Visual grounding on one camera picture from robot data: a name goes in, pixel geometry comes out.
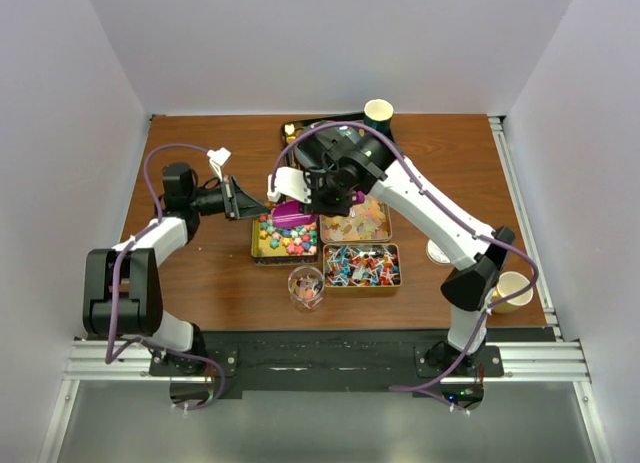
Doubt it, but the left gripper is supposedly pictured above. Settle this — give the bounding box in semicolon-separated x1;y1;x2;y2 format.
188;174;270;222

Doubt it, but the purple plastic scoop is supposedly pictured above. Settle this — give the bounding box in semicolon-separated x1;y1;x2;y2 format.
271;191;365;228

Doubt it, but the gold tin of star candies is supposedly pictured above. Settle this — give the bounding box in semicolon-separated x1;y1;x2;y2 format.
250;215;320;265

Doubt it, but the clear glass jar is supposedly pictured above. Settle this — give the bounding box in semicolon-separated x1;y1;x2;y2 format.
287;265;325;313

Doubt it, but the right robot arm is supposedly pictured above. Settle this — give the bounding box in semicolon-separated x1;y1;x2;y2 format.
269;121;514;376

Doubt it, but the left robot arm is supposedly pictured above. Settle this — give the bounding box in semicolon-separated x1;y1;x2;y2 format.
83;162;270;375

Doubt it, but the tin of gummy candies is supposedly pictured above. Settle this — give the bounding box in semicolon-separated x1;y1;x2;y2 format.
320;197;392;244

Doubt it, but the blue ceramic plate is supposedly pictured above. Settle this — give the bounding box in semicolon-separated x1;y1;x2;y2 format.
294;134;324;170

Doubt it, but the tin of lollipops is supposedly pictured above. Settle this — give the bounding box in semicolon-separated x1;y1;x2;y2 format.
322;243;402;297

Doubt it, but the gold spoon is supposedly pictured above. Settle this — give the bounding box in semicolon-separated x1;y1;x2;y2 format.
283;124;297;144

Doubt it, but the black serving tray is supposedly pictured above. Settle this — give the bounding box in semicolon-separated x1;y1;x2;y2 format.
280;112;374;156

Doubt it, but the dark green cup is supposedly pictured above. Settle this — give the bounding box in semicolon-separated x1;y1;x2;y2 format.
363;99;394;134

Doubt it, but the silver jar lid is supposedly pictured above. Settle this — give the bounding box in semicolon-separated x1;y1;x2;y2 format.
426;239;450;265

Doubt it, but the yellow mug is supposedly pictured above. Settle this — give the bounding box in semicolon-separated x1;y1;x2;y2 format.
490;271;534;314

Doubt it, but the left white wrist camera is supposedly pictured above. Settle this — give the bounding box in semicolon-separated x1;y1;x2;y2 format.
206;147;232;184

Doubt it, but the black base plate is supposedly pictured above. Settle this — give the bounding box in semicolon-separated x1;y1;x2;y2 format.
148;325;504;402

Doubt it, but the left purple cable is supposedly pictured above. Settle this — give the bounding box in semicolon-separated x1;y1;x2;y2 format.
104;142;227;410

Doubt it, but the purple cable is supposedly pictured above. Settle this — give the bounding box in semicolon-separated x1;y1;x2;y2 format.
269;121;540;399
104;142;227;410

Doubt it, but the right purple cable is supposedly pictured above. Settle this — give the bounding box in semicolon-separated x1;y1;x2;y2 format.
269;121;540;399

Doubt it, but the aluminium frame rail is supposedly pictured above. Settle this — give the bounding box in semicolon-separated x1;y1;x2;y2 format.
40;326;612;462

